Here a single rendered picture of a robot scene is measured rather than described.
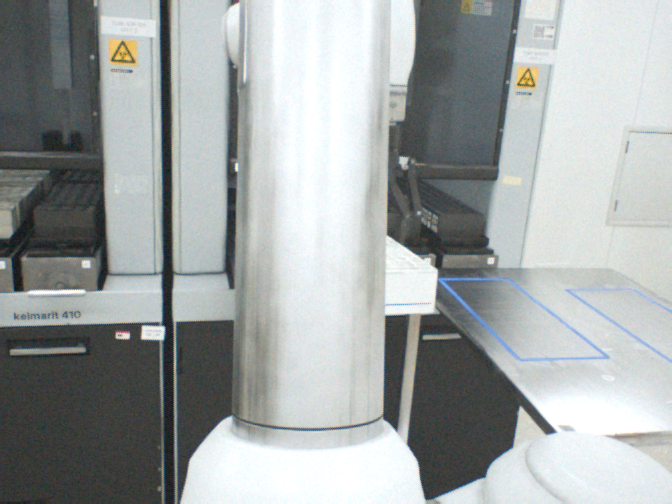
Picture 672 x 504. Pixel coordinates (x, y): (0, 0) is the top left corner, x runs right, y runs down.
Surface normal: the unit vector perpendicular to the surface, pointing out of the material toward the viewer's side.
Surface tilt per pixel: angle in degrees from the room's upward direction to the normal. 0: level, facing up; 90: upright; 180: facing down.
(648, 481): 6
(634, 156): 90
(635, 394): 0
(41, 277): 90
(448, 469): 90
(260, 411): 76
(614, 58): 90
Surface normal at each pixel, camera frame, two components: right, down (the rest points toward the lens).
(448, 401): 0.22, 0.30
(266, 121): -0.57, -0.02
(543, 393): 0.07, -0.95
